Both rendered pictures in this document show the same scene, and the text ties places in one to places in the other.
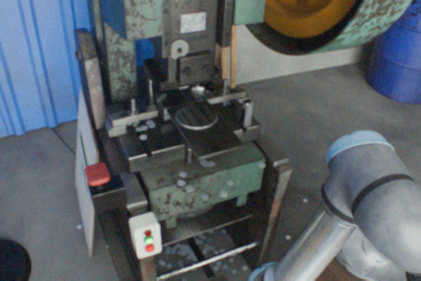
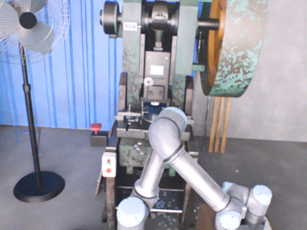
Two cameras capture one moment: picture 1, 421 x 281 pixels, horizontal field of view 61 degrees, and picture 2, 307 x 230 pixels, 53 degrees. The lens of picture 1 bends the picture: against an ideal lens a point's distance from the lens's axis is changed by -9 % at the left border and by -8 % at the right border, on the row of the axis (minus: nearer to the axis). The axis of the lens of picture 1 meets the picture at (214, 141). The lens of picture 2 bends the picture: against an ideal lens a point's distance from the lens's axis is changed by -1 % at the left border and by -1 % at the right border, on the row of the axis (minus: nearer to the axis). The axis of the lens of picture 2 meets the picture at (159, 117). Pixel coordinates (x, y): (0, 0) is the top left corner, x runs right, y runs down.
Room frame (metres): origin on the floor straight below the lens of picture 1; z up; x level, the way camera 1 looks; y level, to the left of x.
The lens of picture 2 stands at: (-0.54, -0.74, 1.57)
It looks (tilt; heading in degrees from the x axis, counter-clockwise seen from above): 25 degrees down; 27
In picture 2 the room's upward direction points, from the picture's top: 4 degrees clockwise
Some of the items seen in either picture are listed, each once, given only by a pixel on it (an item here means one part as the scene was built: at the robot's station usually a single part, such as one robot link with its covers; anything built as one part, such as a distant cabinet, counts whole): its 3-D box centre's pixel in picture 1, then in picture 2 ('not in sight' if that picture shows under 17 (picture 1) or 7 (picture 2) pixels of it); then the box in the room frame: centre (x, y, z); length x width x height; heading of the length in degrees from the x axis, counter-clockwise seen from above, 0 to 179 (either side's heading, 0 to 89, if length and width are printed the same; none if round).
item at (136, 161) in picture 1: (180, 122); (153, 124); (1.07, 0.12, 0.68); 0.45 x 0.30 x 0.06; 118
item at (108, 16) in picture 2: not in sight; (116, 21); (0.97, 0.34, 1.31); 0.22 x 0.12 x 0.22; 28
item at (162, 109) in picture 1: (181, 102); (154, 112); (1.06, 0.11, 0.76); 0.15 x 0.09 x 0.05; 118
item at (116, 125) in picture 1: (131, 113); (128, 111); (0.99, 0.27, 0.76); 0.17 x 0.06 x 0.10; 118
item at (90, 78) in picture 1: (103, 164); (115, 141); (1.07, 0.42, 0.45); 0.92 x 0.12 x 0.90; 28
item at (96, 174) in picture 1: (98, 181); (96, 131); (0.71, 0.30, 0.72); 0.07 x 0.06 x 0.08; 28
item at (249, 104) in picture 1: (246, 112); not in sight; (1.04, -0.10, 0.75); 0.03 x 0.03 x 0.10; 28
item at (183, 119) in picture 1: (202, 142); (153, 131); (0.91, 0.03, 0.72); 0.25 x 0.14 x 0.14; 28
